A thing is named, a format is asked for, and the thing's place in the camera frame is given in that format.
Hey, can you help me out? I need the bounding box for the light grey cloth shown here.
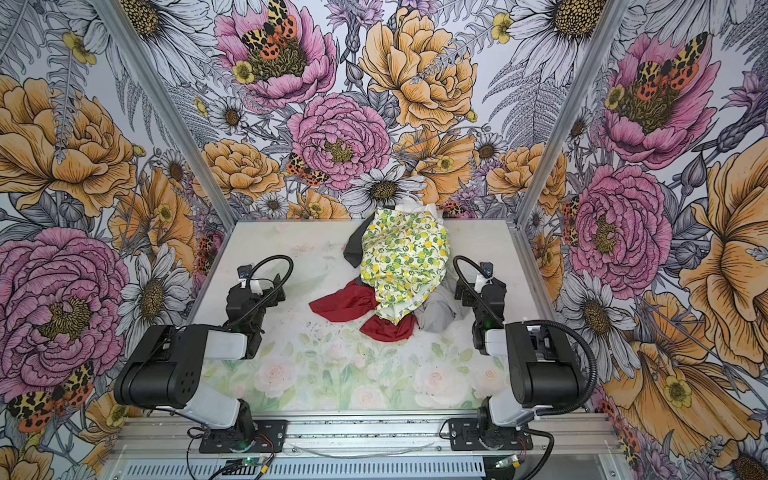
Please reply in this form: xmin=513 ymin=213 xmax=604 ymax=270
xmin=414 ymin=279 xmax=469 ymax=333

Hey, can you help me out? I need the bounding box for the aluminium corner post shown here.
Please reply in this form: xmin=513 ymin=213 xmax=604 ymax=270
xmin=94 ymin=1 xmax=237 ymax=232
xmin=515 ymin=0 xmax=630 ymax=229

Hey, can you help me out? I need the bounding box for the lemon print cloth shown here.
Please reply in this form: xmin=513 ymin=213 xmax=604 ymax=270
xmin=359 ymin=208 xmax=450 ymax=323

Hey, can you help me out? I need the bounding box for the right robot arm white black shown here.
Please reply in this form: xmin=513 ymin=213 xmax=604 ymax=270
xmin=450 ymin=255 xmax=599 ymax=450

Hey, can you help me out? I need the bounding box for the right aluminium corner post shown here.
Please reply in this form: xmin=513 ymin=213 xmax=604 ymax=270
xmin=515 ymin=0 xmax=630 ymax=229

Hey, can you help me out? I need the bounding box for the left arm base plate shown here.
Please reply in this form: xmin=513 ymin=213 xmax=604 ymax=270
xmin=199 ymin=420 xmax=288 ymax=454

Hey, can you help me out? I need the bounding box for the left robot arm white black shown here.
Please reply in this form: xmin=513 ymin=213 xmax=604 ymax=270
xmin=113 ymin=254 xmax=294 ymax=453

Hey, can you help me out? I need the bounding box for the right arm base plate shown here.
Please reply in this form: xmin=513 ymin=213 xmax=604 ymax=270
xmin=440 ymin=418 xmax=533 ymax=452

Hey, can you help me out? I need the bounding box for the dark red cloth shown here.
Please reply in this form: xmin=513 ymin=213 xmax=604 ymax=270
xmin=309 ymin=279 xmax=418 ymax=343

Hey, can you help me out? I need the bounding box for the white cloth at back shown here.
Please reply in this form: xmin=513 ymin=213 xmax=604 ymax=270
xmin=394 ymin=202 xmax=443 ymax=221

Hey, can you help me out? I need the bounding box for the white ventilated cable duct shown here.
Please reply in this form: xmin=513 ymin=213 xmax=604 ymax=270
xmin=112 ymin=456 xmax=486 ymax=479

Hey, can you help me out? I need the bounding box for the aluminium front rail frame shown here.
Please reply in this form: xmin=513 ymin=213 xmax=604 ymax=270
xmin=108 ymin=410 xmax=620 ymax=460

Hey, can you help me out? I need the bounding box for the left aluminium corner post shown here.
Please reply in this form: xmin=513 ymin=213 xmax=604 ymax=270
xmin=94 ymin=1 xmax=237 ymax=232

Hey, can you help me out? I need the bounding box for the dark grey cloth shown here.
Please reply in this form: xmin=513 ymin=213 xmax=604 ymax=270
xmin=343 ymin=214 xmax=375 ymax=268

